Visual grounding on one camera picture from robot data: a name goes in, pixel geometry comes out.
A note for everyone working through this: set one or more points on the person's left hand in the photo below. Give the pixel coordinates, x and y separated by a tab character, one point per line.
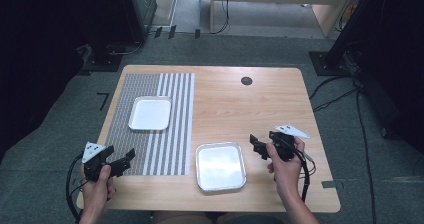
96	195

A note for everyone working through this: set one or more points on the black tape strip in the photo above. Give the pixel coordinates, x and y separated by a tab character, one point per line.
172	32
197	33
158	32

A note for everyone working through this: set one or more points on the person's right hand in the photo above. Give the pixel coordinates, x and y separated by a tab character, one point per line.
287	175

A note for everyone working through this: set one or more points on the black metal stand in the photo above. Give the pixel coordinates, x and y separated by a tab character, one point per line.
320	64
103	59

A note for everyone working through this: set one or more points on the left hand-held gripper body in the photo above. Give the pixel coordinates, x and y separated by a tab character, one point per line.
92	165

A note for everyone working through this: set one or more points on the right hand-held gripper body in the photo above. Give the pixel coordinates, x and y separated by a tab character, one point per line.
286	147

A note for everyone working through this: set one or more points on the grey striped placemat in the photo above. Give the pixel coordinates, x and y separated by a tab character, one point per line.
180	124

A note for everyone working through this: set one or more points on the grey-green cabinet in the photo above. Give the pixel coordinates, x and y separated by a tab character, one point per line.
146	4

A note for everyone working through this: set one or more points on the silver metal tray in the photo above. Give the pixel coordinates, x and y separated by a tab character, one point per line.
220	165

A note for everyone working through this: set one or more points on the white tray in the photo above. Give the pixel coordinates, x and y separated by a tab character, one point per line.
150	114

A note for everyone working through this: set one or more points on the black round table grommet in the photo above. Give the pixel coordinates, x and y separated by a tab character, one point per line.
246	81

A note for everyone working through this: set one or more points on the grey tape piece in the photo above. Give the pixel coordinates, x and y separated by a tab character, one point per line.
331	184

